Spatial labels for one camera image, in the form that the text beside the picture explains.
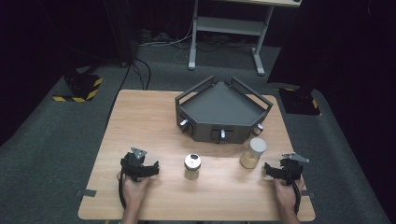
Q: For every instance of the white lid spice jar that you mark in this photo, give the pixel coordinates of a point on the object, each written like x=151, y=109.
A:
x=252, y=154

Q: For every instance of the grey metal desk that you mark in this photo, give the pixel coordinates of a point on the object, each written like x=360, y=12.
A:
x=229, y=26

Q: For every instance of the black corner rack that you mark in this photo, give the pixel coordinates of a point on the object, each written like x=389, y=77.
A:
x=218, y=109

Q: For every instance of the silver lid spice jar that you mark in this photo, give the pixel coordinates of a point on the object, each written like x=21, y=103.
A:
x=192, y=166

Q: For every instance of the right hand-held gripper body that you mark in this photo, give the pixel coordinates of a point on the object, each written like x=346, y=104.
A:
x=291, y=169

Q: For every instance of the black stand post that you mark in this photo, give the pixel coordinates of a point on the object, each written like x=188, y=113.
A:
x=123, y=31

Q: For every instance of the person's right hand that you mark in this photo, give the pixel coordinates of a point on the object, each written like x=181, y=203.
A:
x=285, y=194

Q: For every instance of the grey tape piece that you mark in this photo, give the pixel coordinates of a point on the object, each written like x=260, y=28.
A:
x=308, y=194
x=87, y=193

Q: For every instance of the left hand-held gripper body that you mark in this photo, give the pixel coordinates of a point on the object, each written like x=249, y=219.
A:
x=132, y=163

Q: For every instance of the yellow black striped stand base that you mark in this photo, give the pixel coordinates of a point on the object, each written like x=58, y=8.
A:
x=299, y=102
x=82, y=88

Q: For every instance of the person's left hand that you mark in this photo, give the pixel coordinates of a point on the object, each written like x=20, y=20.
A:
x=134, y=193

